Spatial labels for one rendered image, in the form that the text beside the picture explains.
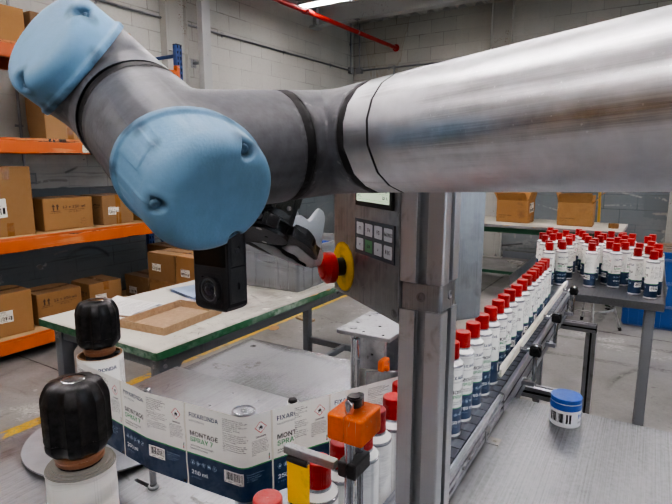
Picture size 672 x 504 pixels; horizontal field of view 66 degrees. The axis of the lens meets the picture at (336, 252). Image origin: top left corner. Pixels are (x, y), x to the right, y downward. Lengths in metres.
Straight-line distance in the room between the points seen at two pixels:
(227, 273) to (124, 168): 0.20
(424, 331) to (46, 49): 0.39
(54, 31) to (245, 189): 0.16
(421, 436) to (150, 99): 0.41
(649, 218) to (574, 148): 7.80
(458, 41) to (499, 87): 8.43
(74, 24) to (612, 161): 0.30
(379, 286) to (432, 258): 0.08
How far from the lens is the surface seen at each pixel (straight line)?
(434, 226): 0.49
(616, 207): 8.04
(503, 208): 6.09
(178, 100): 0.31
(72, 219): 4.68
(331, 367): 1.63
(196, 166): 0.27
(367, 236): 0.56
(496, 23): 8.51
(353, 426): 0.55
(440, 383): 0.53
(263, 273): 2.71
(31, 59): 0.38
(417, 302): 0.51
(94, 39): 0.37
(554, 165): 0.25
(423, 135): 0.29
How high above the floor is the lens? 1.45
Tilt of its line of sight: 10 degrees down
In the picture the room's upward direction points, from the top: straight up
